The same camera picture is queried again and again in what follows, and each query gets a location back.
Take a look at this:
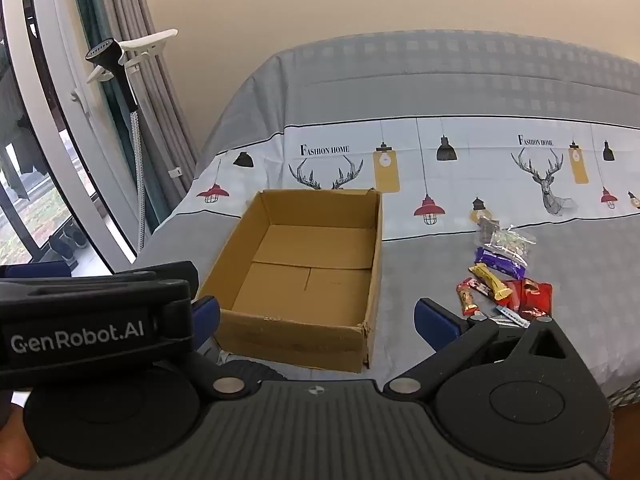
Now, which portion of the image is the red and white snack bar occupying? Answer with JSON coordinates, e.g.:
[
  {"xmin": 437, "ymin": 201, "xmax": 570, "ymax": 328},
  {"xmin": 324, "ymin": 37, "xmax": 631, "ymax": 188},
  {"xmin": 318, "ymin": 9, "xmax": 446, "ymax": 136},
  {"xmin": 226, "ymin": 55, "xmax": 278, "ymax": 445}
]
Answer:
[{"xmin": 454, "ymin": 277, "xmax": 494, "ymax": 297}]

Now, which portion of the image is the white window frame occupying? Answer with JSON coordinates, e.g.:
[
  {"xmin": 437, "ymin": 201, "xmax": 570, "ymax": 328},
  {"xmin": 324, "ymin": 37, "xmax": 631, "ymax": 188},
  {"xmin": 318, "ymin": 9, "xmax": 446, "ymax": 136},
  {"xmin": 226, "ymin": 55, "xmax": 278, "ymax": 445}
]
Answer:
[{"xmin": 0, "ymin": 0, "xmax": 143, "ymax": 267}]

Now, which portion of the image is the red snack packet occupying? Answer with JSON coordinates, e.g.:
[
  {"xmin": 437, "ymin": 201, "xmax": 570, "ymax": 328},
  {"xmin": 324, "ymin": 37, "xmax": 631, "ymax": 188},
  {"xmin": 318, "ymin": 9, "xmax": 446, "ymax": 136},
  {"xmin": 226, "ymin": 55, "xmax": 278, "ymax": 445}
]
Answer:
[{"xmin": 499, "ymin": 277, "xmax": 554, "ymax": 322}]

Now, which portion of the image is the clear candy bag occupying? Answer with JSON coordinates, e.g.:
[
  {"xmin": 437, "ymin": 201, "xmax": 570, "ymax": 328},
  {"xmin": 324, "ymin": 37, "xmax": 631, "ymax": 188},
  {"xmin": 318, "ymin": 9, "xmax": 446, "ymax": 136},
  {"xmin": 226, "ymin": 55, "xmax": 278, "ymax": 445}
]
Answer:
[{"xmin": 491, "ymin": 226, "xmax": 537, "ymax": 262}]

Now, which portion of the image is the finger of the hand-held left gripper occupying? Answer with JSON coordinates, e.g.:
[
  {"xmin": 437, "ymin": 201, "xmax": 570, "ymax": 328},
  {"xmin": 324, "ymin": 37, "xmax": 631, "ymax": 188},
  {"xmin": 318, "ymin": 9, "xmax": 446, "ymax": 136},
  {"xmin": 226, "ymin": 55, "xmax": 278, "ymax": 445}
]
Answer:
[{"xmin": 114, "ymin": 260, "xmax": 200, "ymax": 357}]

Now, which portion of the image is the gold snack bar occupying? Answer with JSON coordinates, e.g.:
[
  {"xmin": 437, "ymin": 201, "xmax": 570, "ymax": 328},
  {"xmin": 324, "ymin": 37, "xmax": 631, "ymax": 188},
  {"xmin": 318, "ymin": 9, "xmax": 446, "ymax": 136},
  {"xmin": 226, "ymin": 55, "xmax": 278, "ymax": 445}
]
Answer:
[{"xmin": 467, "ymin": 263, "xmax": 514, "ymax": 302}]

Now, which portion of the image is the dark brown snack packet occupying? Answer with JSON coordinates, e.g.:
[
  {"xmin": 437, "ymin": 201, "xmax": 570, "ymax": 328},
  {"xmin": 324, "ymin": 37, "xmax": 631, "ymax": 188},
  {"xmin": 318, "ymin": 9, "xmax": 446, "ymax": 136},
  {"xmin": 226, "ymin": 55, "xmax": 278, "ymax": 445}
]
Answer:
[{"xmin": 476, "ymin": 214, "xmax": 501, "ymax": 249}]

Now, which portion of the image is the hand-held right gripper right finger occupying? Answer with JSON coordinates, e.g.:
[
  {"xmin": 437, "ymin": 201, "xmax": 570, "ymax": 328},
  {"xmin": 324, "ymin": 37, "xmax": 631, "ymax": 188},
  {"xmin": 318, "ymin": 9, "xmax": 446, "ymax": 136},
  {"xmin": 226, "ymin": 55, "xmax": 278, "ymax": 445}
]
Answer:
[{"xmin": 382, "ymin": 297, "xmax": 577, "ymax": 396}]

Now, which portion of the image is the black garment steamer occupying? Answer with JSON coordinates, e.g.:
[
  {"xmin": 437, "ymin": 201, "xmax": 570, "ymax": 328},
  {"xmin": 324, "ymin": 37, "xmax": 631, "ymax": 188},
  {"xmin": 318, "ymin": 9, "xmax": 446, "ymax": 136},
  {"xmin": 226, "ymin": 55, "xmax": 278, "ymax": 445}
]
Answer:
[{"xmin": 85, "ymin": 37, "xmax": 149, "ymax": 255}]

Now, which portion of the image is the grey curtain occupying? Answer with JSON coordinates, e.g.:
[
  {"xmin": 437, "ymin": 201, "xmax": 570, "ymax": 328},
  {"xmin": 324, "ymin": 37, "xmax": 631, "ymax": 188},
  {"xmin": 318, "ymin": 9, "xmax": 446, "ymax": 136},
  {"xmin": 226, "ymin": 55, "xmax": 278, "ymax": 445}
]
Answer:
[{"xmin": 65, "ymin": 0, "xmax": 202, "ymax": 228}]

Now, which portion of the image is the printed grey bed sheet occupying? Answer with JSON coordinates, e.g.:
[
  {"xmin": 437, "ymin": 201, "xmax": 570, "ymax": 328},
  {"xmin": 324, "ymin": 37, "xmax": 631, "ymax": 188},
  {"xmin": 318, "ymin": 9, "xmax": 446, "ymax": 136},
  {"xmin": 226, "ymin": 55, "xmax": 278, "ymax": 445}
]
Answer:
[{"xmin": 135, "ymin": 30, "xmax": 640, "ymax": 411}]

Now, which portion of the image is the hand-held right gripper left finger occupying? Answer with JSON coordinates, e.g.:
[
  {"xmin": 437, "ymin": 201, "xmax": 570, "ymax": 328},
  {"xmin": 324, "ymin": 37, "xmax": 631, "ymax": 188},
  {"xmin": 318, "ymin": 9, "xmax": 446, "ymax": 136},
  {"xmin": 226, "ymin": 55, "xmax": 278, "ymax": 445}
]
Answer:
[{"xmin": 187, "ymin": 296, "xmax": 262, "ymax": 399}]

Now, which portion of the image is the white and blue sachet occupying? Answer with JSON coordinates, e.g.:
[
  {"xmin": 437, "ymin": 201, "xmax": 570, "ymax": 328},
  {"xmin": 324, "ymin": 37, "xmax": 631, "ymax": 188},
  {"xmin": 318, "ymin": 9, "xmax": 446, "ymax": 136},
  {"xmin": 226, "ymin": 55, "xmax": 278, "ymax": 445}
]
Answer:
[{"xmin": 487, "ymin": 304, "xmax": 532, "ymax": 330}]

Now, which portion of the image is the brown cardboard box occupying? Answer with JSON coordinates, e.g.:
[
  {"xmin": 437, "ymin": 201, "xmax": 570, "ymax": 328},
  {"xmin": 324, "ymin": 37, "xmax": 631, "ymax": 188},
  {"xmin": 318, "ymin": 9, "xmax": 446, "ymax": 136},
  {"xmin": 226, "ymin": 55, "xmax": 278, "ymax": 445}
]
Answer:
[{"xmin": 194, "ymin": 187, "xmax": 385, "ymax": 375}]

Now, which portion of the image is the small red snack bar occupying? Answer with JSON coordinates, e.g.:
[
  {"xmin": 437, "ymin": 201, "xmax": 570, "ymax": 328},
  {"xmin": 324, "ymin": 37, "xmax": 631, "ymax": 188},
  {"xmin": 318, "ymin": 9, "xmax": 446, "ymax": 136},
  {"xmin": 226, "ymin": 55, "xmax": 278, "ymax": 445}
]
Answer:
[{"xmin": 457, "ymin": 287, "xmax": 479, "ymax": 317}]

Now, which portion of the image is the purple chocolate bar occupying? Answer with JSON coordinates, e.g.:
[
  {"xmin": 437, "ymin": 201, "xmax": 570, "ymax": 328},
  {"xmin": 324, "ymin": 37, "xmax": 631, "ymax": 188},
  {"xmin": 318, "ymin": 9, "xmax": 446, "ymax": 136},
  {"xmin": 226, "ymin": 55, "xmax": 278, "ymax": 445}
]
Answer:
[{"xmin": 474, "ymin": 247, "xmax": 529, "ymax": 280}]

